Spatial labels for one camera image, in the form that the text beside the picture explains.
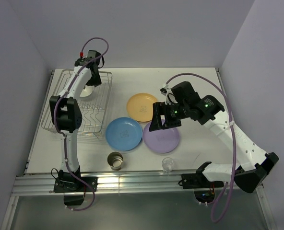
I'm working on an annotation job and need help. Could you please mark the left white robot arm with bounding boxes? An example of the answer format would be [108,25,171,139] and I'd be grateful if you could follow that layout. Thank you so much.
[49,50,104,191]

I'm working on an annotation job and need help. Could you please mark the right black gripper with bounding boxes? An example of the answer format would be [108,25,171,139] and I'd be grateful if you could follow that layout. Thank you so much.
[149,101,189,131]

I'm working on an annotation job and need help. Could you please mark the purple plate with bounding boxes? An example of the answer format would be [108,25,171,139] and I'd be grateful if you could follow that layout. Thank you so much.
[142,122,180,153]

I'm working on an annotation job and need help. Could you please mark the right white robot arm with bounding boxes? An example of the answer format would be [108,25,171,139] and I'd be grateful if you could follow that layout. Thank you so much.
[149,81,279,193]

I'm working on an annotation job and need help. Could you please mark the white ceramic bowl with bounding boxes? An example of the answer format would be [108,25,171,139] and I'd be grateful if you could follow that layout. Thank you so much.
[80,86,95,98]

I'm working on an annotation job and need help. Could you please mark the steel cup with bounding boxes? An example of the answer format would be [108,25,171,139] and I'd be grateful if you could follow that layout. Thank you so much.
[107,151,123,171]

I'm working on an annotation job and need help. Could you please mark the aluminium mounting rail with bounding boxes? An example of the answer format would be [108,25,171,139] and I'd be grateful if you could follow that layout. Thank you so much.
[12,169,229,197]

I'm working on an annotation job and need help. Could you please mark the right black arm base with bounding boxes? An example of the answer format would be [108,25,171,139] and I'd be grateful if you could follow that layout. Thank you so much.
[178,173,224,203]

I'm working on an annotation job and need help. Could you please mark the orange plate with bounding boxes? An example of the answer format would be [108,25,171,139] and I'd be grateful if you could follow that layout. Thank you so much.
[126,93,158,122]

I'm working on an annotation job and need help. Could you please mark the metal wire dish rack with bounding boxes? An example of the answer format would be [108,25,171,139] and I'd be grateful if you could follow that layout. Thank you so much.
[47,69,112,138]

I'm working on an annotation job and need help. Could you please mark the clear glass cup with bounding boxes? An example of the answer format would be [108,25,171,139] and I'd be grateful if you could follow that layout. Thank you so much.
[162,157,176,173]

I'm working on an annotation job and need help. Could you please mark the blue plate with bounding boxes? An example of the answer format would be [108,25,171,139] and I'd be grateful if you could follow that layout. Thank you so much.
[105,117,142,151]

